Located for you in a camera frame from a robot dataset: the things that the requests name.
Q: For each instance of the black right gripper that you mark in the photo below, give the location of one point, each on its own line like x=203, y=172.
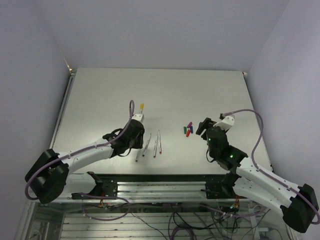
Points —
x=207, y=123

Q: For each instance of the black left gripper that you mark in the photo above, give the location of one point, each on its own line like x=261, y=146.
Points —
x=139, y=144

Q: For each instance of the white marker green end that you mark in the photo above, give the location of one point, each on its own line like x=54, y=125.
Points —
x=138, y=154

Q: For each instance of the white marker yellow end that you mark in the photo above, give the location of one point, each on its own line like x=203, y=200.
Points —
x=141, y=111

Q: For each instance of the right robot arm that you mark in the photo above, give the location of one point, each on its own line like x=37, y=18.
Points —
x=297, y=205

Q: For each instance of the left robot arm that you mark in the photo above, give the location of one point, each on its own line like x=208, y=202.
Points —
x=54, y=174

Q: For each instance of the white marker blue end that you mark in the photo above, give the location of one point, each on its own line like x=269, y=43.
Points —
x=146, y=145

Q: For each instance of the white marker purple end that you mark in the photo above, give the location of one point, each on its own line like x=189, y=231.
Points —
x=155, y=146

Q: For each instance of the white marker red end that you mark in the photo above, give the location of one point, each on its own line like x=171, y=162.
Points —
x=160, y=142

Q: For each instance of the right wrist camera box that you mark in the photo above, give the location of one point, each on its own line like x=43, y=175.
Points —
x=226, y=121

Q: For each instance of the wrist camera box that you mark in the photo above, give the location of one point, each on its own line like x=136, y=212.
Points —
x=226, y=121
x=139, y=117

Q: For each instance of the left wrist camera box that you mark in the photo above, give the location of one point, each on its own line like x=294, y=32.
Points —
x=139, y=117

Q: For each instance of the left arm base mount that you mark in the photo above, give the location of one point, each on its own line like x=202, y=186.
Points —
x=89, y=186

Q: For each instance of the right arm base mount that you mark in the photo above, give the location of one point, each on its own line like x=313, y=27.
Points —
x=221, y=186

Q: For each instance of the aluminium frame rails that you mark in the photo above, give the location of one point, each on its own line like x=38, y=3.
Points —
x=165, y=207

